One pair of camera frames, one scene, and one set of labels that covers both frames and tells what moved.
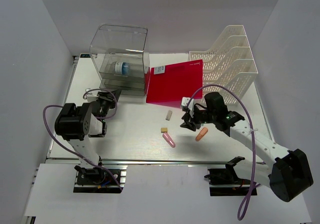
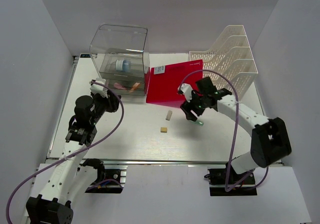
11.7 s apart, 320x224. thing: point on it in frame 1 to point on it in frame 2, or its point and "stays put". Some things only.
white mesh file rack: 229,67 stays put
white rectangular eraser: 169,115 stays put
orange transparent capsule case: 202,133 to 136,85
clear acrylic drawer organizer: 122,64 stays put
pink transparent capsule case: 167,138 to 117,85
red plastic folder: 166,85 stays put
